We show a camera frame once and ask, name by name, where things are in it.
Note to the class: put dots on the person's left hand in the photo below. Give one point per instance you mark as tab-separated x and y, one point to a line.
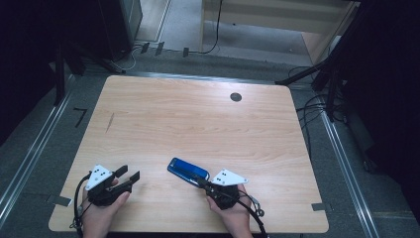
99	218

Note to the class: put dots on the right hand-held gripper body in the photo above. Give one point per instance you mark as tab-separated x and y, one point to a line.
226	191

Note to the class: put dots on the dark round table grommet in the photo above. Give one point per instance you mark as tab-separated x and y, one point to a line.
235	97

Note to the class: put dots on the small black plug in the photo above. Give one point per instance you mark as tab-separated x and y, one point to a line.
159	48
186	52

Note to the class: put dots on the dark cabinet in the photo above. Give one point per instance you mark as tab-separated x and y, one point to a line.
120	26

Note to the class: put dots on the grey tape piece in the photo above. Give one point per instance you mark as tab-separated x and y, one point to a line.
321	207
59	200

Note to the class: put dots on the person's right hand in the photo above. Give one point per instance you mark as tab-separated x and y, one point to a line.
234	221

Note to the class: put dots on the black stand with legs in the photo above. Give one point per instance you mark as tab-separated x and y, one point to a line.
325	71

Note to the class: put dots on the blue stapler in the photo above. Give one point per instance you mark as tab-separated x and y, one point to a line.
188	172

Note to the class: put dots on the light wooden furniture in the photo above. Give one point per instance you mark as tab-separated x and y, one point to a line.
280	23

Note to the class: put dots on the metal floor rail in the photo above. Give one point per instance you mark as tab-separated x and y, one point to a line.
31	155
346	172

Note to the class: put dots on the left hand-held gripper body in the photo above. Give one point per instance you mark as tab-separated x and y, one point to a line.
100	185

